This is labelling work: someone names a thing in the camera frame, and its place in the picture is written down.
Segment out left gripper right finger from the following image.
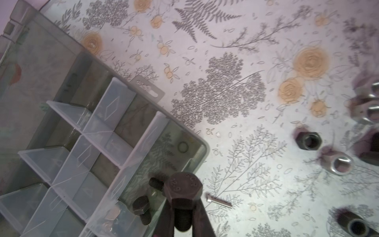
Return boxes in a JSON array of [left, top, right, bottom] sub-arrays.
[[192, 199, 216, 237]]

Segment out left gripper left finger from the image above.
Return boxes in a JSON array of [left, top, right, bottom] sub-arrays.
[[152, 200, 174, 237]]

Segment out small silver screw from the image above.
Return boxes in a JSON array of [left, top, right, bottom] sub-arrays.
[[205, 193, 233, 208]]

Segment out clear plastic organizer box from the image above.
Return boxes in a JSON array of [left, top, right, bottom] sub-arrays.
[[1, 1, 208, 237]]

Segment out black hex nut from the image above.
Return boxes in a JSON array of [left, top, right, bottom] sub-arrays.
[[359, 137, 379, 166], [337, 211, 379, 237]]

